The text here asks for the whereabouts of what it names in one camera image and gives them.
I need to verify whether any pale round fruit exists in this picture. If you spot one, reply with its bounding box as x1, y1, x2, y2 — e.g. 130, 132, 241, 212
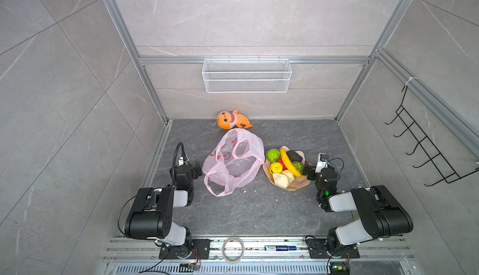
282, 170, 295, 185
273, 173, 289, 189

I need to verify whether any banana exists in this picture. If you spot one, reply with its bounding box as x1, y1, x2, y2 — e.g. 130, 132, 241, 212
279, 148, 301, 177

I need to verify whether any dark avocado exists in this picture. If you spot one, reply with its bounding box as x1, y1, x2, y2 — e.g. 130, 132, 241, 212
286, 150, 303, 163

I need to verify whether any red fruit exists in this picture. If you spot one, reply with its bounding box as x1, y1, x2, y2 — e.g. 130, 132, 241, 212
277, 158, 287, 170

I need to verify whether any yellow bell pepper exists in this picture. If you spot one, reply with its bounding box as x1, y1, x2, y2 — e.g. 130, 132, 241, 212
269, 162, 283, 175

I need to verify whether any pink plastic bag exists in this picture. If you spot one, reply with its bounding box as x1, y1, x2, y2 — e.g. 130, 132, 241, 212
202, 129, 266, 197

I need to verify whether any green round guava fruit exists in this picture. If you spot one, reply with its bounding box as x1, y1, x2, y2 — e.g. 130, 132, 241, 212
266, 148, 281, 163

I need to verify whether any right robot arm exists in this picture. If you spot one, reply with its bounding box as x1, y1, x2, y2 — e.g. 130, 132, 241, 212
303, 162, 414, 253

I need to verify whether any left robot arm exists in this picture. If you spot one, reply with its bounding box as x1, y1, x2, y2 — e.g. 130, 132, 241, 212
123, 163, 202, 251

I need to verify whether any orange fish plush toy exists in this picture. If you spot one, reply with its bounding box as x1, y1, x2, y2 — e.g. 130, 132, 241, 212
216, 110, 253, 130

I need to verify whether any roll of clear tape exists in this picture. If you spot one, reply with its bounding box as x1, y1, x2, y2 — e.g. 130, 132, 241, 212
222, 236, 245, 265

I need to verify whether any blue marker pen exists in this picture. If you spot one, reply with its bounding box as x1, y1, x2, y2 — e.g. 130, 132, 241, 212
264, 245, 298, 252

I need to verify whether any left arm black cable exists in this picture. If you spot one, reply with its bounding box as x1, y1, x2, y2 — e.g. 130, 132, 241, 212
171, 141, 187, 186

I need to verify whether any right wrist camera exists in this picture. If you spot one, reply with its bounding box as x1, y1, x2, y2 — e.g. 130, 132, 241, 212
315, 153, 329, 173

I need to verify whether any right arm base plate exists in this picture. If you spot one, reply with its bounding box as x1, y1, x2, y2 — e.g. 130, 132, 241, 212
304, 236, 360, 259

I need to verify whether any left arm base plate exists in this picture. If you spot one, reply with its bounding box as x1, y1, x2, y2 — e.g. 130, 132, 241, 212
158, 239, 212, 260

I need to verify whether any white wire mesh basket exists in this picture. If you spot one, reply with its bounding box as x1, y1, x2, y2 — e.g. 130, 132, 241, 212
202, 59, 293, 94

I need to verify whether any black wire hook rack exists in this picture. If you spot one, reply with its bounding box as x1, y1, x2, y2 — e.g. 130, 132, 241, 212
384, 85, 479, 187

